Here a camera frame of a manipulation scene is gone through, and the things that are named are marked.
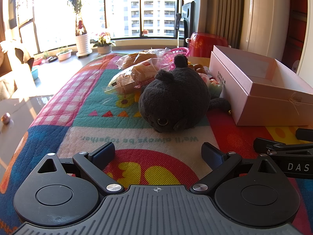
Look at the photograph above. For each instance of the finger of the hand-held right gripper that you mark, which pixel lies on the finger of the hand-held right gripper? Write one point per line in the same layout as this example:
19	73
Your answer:
304	135
264	144

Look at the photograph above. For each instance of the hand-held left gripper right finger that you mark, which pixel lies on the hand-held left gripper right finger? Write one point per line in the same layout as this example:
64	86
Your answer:
212	154

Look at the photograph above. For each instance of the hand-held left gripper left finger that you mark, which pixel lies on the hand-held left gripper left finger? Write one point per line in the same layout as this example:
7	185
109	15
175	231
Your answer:
105	151

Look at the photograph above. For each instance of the pink cardboard box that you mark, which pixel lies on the pink cardboard box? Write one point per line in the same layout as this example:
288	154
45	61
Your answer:
269	107

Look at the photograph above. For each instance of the dark grey plush toy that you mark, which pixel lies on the dark grey plush toy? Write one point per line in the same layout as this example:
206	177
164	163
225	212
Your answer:
176	93

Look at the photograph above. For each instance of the red label bread packet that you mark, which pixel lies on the red label bread packet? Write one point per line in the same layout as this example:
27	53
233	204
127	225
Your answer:
137	74

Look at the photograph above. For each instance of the clear bread packet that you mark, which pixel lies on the clear bread packet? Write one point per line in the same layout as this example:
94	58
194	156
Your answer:
132	58

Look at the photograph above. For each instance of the pink plastic toy basket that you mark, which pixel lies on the pink plastic toy basket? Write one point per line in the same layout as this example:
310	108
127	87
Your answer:
179	51

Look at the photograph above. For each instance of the colourful printed play mat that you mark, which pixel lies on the colourful printed play mat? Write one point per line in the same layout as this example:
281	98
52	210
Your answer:
85	117

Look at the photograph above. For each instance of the brown toy ball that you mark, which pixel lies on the brown toy ball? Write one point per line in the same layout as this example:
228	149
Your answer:
202	70
197	66

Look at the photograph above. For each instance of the small brown ball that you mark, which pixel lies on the small brown ball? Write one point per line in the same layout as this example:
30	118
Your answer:
5	118

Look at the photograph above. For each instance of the white bowl planter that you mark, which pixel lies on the white bowl planter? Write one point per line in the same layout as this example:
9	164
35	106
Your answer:
64	55

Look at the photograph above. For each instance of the blue bowl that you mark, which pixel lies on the blue bowl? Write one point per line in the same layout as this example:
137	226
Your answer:
35	73

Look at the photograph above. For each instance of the small dark dish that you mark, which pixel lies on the small dark dish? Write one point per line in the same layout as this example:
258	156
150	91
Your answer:
52	59

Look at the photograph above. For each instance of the flowering potted plant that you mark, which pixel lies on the flowering potted plant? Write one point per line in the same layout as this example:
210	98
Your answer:
104	45

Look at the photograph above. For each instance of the tall plant in white pot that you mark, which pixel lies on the tall plant in white pot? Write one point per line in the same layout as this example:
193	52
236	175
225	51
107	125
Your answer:
83	44

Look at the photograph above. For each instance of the red pot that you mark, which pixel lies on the red pot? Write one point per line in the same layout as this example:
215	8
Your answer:
205	44

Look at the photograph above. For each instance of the red bowl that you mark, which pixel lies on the red bowl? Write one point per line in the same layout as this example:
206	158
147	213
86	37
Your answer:
37	61

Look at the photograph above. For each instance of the beige chair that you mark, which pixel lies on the beige chair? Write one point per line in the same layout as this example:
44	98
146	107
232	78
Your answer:
12	78

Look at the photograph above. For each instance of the white standing air conditioner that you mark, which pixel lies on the white standing air conditioner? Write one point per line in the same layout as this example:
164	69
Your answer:
264	17

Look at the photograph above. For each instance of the dark floor appliance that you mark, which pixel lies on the dark floor appliance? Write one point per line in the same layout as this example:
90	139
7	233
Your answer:
188	17

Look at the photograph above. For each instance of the brown curtain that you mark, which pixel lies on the brown curtain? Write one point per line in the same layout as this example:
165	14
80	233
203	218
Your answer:
222	9

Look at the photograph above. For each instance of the black framed window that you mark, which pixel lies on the black framed window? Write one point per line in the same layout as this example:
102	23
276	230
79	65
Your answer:
122	12

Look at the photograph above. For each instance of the dark red wooden frame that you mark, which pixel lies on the dark red wooden frame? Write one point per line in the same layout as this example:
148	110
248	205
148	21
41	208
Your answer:
297	24

